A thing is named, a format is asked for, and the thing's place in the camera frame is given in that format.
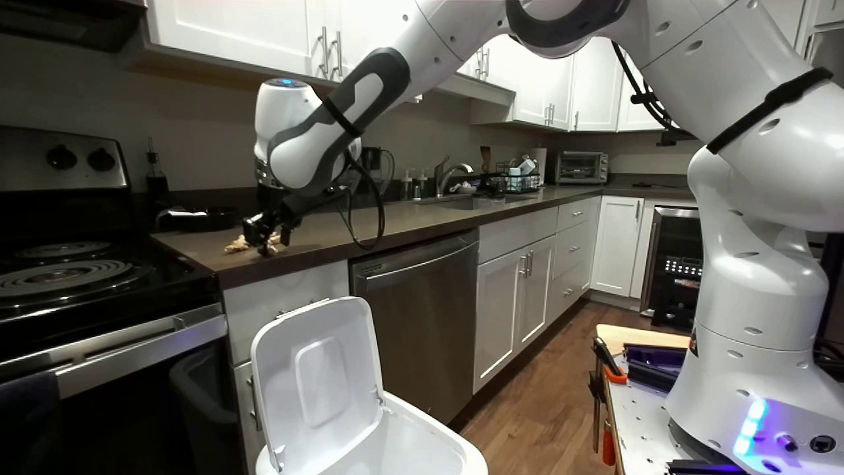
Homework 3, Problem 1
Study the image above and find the dark range hood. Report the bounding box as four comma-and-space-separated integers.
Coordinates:
0, 0, 146, 54

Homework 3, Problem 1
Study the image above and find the perforated metal robot table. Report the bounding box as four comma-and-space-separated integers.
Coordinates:
604, 378, 750, 475

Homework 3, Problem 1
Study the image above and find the wide white lower cabinet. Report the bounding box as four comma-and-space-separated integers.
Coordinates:
468, 195, 605, 395

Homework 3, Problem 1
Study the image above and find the white trash bin body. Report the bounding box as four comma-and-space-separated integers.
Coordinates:
252, 394, 489, 475

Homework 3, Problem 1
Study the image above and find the silver toaster oven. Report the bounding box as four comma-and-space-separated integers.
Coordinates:
550, 147, 612, 187

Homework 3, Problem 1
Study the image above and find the silver cabinet handle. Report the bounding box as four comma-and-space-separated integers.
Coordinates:
326, 30, 348, 85
311, 25, 332, 83

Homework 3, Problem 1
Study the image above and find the small coil stove burner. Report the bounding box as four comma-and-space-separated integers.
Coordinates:
12, 241, 113, 264

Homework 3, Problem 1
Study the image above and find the dark bottle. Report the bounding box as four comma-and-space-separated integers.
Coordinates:
141, 147, 173, 212

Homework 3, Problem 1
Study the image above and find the orange handled tool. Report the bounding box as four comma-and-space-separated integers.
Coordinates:
589, 335, 633, 389

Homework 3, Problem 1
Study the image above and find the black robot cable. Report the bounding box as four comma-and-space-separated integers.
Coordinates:
334, 142, 393, 253

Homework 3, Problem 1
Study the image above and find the white corner lower cabinet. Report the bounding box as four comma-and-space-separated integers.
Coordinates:
587, 192, 658, 300

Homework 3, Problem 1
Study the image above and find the chrome kitchen faucet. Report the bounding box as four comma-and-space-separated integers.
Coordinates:
431, 155, 483, 202

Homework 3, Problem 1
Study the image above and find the black shallow dish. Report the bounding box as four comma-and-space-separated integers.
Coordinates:
152, 205, 236, 236

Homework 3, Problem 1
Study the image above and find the black beverage cooler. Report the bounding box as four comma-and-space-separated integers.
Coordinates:
637, 202, 706, 335

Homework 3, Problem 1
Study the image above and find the black coffee maker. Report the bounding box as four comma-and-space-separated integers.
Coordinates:
356, 145, 398, 212

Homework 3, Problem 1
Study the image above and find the light wooden board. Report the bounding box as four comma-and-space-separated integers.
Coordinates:
593, 322, 695, 356

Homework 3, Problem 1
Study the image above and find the stainless steel dishwasher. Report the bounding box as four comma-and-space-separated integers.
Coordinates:
348, 229, 479, 428

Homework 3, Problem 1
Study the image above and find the black stove knob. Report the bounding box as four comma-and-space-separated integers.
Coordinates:
45, 142, 78, 175
84, 145, 117, 176

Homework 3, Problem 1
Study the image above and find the large coil stove burner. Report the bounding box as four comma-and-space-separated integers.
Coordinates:
0, 260, 136, 310

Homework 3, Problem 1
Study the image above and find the narrow white lower cabinet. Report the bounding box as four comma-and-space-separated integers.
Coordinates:
218, 260, 353, 475

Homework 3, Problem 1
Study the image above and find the dark blue box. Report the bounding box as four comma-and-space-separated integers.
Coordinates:
622, 344, 691, 395

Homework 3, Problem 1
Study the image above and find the black electric stove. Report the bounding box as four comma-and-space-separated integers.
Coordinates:
0, 125, 231, 475

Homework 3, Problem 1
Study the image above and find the white trash bin lid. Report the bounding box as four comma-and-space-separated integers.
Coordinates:
248, 295, 388, 475

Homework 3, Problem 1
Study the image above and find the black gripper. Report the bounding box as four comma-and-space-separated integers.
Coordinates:
241, 180, 311, 261

